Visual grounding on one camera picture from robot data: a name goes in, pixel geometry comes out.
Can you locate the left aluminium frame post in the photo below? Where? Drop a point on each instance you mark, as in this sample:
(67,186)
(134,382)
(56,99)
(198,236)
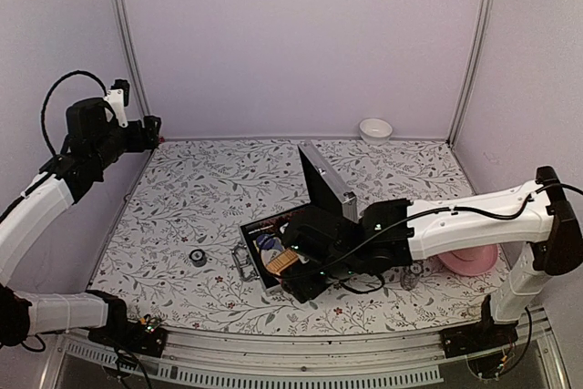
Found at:
(129,53)

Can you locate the black tape roll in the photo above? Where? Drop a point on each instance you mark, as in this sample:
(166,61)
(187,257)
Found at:
(198,258)

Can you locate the clear poker chip tube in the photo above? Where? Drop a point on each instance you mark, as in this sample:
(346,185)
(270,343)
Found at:
(411,275)

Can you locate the red card deck box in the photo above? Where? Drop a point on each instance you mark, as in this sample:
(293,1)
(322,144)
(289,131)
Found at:
(282,261)

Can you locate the aluminium poker case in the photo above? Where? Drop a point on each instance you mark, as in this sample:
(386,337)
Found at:
(326,190)

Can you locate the aluminium frame post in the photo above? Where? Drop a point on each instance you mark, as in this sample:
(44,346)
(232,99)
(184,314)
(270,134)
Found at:
(478,43)
(129,53)

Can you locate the blue card deck box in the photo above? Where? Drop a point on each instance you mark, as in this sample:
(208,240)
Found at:
(269,246)

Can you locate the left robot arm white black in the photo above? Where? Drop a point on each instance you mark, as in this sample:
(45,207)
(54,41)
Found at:
(98,134)

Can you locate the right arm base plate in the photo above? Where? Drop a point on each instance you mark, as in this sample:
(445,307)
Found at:
(477,337)

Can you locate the pink plate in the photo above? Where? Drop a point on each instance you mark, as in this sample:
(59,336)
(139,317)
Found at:
(471,262)

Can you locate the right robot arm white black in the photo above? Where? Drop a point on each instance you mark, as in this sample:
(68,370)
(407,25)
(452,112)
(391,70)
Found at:
(473,225)

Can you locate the floral table mat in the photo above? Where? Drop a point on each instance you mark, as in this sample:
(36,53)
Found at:
(196,194)

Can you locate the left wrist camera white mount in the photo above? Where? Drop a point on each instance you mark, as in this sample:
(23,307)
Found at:
(118,98)

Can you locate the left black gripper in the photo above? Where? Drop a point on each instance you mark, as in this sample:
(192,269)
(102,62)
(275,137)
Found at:
(140,143)

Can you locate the white bowl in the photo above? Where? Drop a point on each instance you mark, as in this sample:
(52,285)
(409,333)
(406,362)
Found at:
(375,131)

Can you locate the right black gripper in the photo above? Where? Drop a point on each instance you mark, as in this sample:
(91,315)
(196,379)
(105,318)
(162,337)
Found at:
(303,289)

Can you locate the right aluminium frame post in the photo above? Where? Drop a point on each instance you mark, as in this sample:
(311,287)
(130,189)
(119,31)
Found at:
(478,43)

